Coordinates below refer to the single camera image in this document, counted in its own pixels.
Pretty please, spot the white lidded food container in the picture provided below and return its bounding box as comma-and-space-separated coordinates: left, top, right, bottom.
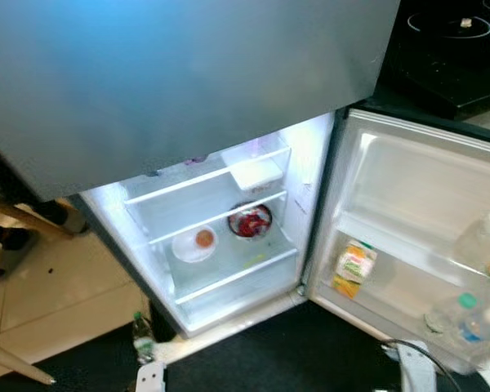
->
231, 158, 285, 191

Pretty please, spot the white bowl with food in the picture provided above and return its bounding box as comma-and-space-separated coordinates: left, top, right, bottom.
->
171, 225, 219, 263

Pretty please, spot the lower fridge door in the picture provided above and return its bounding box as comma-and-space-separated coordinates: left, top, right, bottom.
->
301, 106, 490, 376

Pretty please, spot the glass fridge shelf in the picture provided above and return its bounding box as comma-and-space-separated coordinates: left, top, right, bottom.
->
147, 190, 291, 246
122, 147, 293, 209

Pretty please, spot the grey two-door fridge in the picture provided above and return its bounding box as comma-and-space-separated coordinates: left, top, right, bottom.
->
0, 0, 401, 340

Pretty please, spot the large white-capped clear bottle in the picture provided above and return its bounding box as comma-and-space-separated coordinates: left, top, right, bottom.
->
453, 210, 490, 274

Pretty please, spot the teal-capped clear bottle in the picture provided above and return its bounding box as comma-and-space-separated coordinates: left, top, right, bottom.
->
429, 292, 480, 336

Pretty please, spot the blue-labelled clear bottle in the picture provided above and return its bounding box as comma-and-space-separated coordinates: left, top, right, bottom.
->
457, 306, 490, 360

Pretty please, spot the black induction cooktop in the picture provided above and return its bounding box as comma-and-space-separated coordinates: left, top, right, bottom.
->
374, 0, 490, 122

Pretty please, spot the peel fresh juice carton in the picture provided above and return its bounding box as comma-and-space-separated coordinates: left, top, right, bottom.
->
333, 239, 378, 297

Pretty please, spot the steel bowl with red chilies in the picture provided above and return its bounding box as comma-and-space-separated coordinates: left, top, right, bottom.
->
227, 203, 274, 239

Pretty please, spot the clear crisper drawer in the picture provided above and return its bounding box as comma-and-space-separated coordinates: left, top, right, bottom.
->
171, 249, 305, 334

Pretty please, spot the clear bottle with green cap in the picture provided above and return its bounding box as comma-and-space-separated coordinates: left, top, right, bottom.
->
132, 312, 156, 364

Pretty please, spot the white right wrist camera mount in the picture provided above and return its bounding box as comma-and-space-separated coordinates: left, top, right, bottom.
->
394, 341, 438, 392

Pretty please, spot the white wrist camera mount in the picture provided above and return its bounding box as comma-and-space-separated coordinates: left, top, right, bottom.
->
135, 362, 166, 392
394, 341, 438, 392

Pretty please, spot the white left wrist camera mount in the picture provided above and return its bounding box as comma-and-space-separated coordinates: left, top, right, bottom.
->
135, 362, 166, 392

